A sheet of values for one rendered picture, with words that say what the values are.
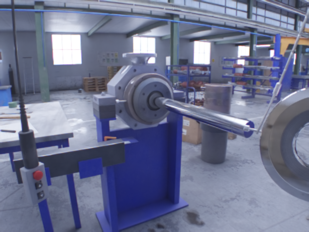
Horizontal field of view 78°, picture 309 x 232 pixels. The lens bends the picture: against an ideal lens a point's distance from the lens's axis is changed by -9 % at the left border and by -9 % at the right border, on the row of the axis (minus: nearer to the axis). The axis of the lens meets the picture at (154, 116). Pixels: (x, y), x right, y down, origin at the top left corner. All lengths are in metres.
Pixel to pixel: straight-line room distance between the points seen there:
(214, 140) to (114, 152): 1.85
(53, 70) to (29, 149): 12.30
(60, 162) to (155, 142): 0.93
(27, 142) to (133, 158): 1.26
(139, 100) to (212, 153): 1.80
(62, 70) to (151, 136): 11.40
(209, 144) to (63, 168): 2.11
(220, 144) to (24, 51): 11.69
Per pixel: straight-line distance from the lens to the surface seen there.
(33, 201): 0.77
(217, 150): 2.96
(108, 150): 1.28
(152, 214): 2.03
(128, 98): 1.41
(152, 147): 1.88
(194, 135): 3.63
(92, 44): 13.25
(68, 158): 1.24
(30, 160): 0.71
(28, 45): 13.05
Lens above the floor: 1.33
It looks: 14 degrees down
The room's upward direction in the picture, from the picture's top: straight up
